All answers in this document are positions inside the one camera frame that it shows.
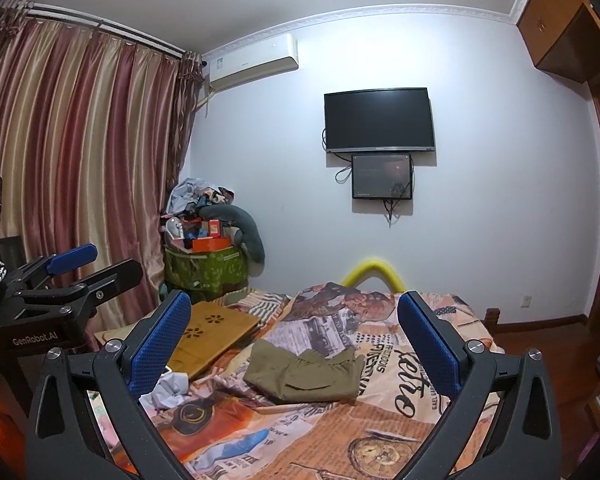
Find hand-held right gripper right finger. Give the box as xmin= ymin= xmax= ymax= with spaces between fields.
xmin=397 ymin=290 xmax=563 ymax=480

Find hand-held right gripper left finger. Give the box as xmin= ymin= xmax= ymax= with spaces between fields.
xmin=25 ymin=289 xmax=193 ymax=480

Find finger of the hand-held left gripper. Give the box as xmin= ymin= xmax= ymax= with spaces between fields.
xmin=11 ymin=243 xmax=98 ymax=286
xmin=67 ymin=258 xmax=145 ymax=308

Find olive green pants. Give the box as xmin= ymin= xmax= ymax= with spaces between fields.
xmin=243 ymin=338 xmax=363 ymax=404

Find crumpled white cloth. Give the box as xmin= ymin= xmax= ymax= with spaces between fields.
xmin=139 ymin=372 xmax=190 ymax=409

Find wooden lap tray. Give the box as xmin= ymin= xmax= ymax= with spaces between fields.
xmin=95 ymin=300 xmax=262 ymax=381

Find green storage box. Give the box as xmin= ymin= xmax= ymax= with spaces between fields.
xmin=162 ymin=244 xmax=249 ymax=303

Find yellow foam tube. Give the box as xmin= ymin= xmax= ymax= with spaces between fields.
xmin=341 ymin=259 xmax=406 ymax=292

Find orange box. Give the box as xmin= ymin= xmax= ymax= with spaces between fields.
xmin=191 ymin=237 xmax=231 ymax=253

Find pile of clothes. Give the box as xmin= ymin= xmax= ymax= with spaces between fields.
xmin=162 ymin=176 xmax=236 ymax=241

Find striped curtain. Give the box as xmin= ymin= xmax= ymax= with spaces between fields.
xmin=0 ymin=2 xmax=203 ymax=351

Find printed blanket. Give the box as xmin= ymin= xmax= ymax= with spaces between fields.
xmin=87 ymin=282 xmax=506 ymax=480

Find grey plush pillow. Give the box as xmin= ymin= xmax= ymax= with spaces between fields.
xmin=202 ymin=204 xmax=267 ymax=264

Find curtain rod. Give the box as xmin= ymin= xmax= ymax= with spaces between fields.
xmin=0 ymin=0 xmax=206 ymax=63

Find white air conditioner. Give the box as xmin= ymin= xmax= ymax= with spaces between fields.
xmin=201 ymin=32 xmax=300 ymax=93

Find small wall monitor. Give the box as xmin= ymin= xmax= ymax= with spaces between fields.
xmin=351 ymin=153 xmax=414 ymax=200

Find black wall television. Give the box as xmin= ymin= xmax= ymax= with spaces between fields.
xmin=323 ymin=87 xmax=437 ymax=154

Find wooden wall cabinet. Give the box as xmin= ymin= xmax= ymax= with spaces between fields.
xmin=516 ymin=0 xmax=600 ymax=83

